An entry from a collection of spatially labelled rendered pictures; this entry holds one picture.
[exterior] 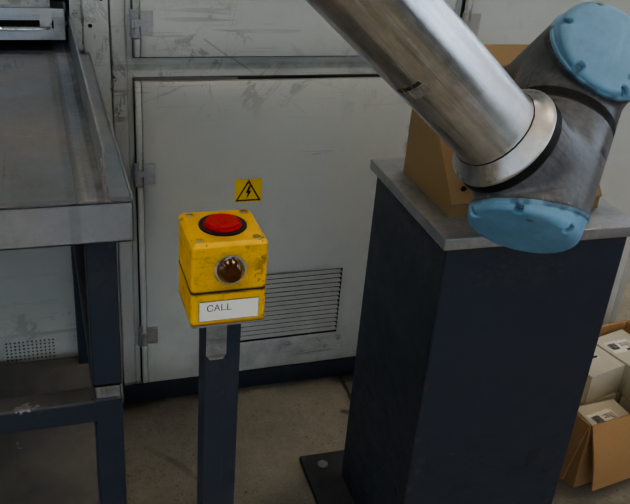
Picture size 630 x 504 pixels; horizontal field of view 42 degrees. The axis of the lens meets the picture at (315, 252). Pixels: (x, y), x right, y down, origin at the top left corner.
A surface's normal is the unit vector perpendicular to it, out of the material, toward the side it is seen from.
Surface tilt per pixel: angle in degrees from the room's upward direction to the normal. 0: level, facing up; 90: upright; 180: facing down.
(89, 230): 90
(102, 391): 90
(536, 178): 98
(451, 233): 0
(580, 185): 62
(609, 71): 43
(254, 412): 0
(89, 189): 0
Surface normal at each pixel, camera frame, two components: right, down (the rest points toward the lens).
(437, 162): -0.95, 0.07
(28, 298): 0.30, 0.47
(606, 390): 0.52, 0.44
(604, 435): 0.43, 0.11
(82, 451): 0.07, -0.88
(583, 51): 0.30, -0.32
